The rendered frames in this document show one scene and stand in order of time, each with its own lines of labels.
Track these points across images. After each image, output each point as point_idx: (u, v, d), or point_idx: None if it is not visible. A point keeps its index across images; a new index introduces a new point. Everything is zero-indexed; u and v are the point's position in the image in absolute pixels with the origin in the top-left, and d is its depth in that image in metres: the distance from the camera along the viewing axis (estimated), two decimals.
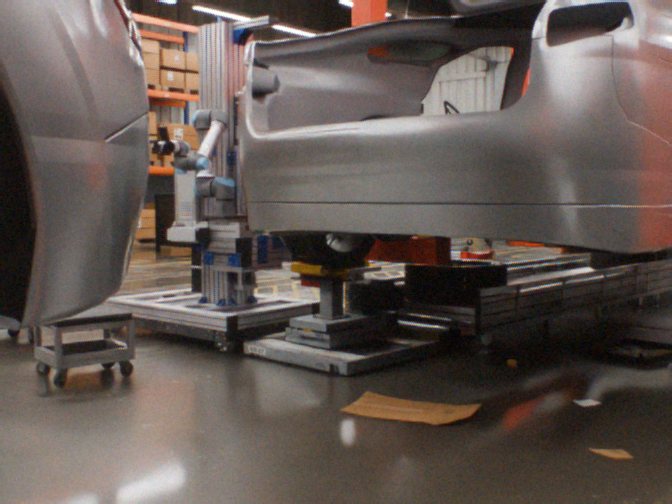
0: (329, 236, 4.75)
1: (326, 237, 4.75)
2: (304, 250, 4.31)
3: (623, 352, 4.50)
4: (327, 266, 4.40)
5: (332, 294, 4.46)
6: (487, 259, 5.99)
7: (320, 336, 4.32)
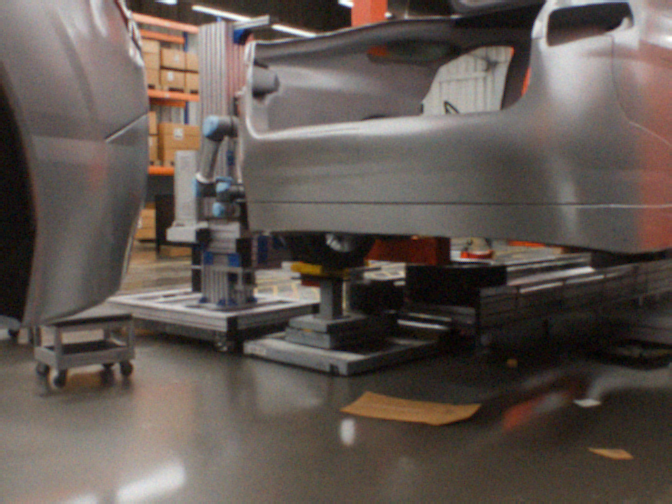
0: (329, 236, 4.75)
1: (326, 237, 4.75)
2: (304, 250, 4.31)
3: (623, 352, 4.50)
4: (327, 266, 4.40)
5: (332, 294, 4.46)
6: (487, 259, 5.99)
7: (320, 336, 4.32)
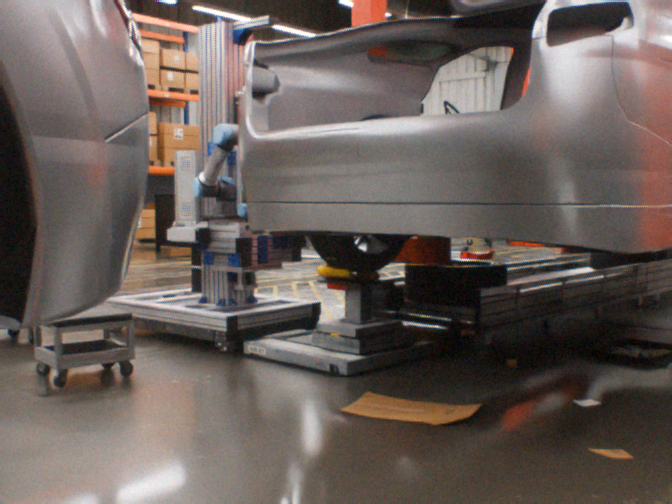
0: (356, 237, 4.60)
1: (353, 238, 4.60)
2: (333, 252, 4.16)
3: (623, 352, 4.50)
4: (356, 268, 4.25)
5: (361, 297, 4.31)
6: (487, 259, 5.99)
7: (349, 341, 4.17)
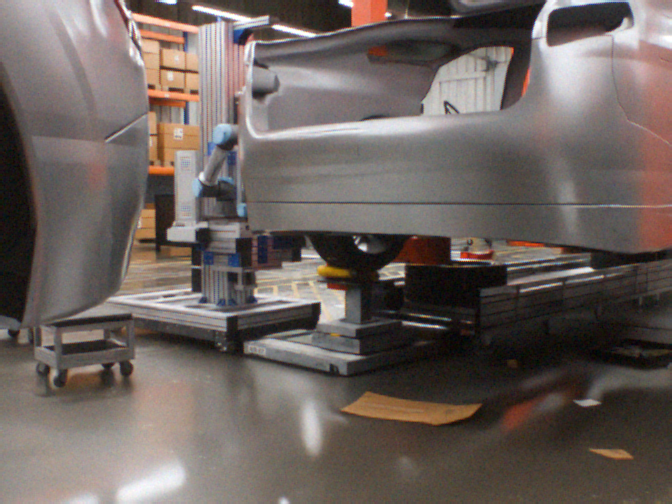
0: (356, 237, 4.60)
1: (353, 238, 4.60)
2: (333, 252, 4.16)
3: (623, 352, 4.50)
4: (356, 268, 4.25)
5: (361, 297, 4.31)
6: (487, 259, 5.99)
7: (349, 341, 4.17)
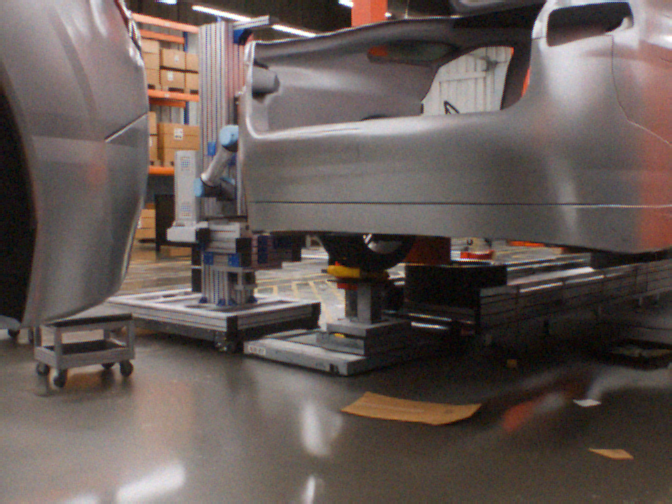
0: (365, 237, 4.61)
1: None
2: (343, 252, 4.17)
3: (623, 352, 4.50)
4: (366, 268, 4.26)
5: (371, 297, 4.32)
6: (487, 259, 5.99)
7: (353, 342, 4.15)
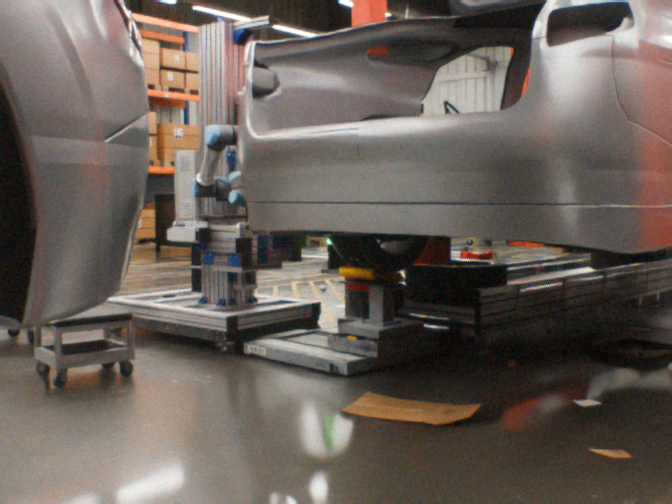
0: None
1: None
2: (355, 253, 4.11)
3: (623, 352, 4.50)
4: (379, 269, 4.20)
5: (383, 299, 4.26)
6: (487, 259, 5.99)
7: (366, 344, 4.09)
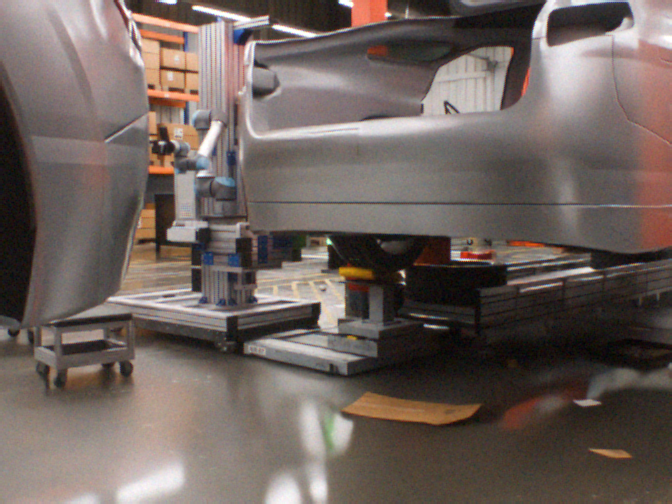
0: None
1: None
2: (355, 253, 4.11)
3: (623, 352, 4.50)
4: (379, 269, 4.20)
5: (383, 299, 4.26)
6: (487, 259, 5.99)
7: (366, 344, 4.09)
